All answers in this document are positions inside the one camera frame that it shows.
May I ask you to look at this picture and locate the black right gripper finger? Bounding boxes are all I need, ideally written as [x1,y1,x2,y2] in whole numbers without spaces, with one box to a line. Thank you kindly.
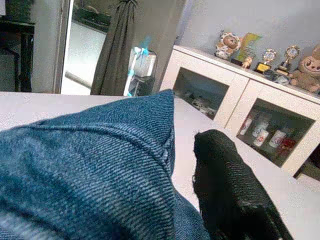
[192,129,295,240]

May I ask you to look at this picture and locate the blue denim jeans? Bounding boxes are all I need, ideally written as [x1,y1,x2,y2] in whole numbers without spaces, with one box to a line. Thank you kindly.
[0,89,211,240]

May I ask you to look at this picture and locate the white printed can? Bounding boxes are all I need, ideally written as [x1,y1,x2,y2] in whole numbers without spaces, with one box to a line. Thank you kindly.
[268,129,287,153]
[252,124,270,147]

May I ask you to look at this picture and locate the red printed can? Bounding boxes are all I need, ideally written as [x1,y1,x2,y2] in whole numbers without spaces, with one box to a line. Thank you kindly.
[277,138,297,158]

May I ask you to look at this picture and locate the white folding table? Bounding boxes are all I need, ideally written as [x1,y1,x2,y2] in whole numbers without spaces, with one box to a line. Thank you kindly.
[0,91,320,240]

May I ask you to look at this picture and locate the white glass-door cabinet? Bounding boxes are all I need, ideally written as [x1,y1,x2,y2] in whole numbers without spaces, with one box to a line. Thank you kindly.
[159,44,320,180]

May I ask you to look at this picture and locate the small tan figurine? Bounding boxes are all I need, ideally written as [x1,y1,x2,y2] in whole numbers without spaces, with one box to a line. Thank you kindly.
[241,56,253,70]

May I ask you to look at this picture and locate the gold medallion trophy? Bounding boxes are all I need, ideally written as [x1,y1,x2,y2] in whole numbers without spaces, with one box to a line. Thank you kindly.
[274,44,301,76]
[253,48,276,75]

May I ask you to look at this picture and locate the brown plush toy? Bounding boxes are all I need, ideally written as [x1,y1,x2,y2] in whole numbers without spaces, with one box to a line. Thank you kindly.
[288,47,320,93]

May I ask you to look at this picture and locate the green gold award plaque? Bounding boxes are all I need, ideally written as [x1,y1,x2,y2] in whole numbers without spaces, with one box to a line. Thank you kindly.
[231,32,263,67]

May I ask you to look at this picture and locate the blue white lion figurine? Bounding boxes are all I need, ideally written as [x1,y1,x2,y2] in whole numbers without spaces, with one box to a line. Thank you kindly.
[214,31,245,61]

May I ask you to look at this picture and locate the white floor appliance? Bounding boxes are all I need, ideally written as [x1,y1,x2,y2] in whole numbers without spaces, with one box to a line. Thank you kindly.
[123,37,158,98]

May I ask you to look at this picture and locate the dark grey curtain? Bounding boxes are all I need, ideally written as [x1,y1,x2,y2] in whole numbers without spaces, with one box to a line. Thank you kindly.
[90,0,186,97]

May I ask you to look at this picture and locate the glass sliding door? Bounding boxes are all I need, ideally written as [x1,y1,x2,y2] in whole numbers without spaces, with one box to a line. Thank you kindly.
[53,0,111,95]

